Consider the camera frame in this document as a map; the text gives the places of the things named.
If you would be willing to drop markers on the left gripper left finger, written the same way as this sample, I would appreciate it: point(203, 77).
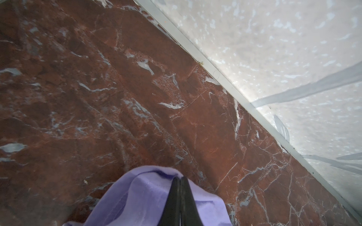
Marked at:
point(171, 215)

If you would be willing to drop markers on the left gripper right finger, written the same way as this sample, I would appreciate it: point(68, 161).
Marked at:
point(189, 213)

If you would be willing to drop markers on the purple t-shirt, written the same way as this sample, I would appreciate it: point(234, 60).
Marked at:
point(138, 198)

